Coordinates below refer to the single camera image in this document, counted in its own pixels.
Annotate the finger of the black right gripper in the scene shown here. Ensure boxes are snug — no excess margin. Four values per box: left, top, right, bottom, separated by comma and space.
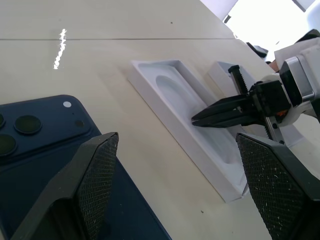
191, 94, 251, 121
191, 111, 254, 129

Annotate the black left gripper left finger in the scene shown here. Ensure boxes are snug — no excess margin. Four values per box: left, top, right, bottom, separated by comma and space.
11, 131, 120, 240

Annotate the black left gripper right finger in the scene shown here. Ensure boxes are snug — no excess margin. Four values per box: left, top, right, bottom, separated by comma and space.
235, 132, 320, 240

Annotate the blue phone box lid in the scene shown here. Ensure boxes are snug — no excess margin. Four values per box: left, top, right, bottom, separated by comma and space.
204, 61, 305, 148

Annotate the white phone box base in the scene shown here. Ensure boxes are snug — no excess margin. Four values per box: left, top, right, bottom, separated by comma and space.
127, 58, 251, 204

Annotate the black side desk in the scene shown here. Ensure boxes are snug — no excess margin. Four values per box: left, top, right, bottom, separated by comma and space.
246, 41, 270, 59

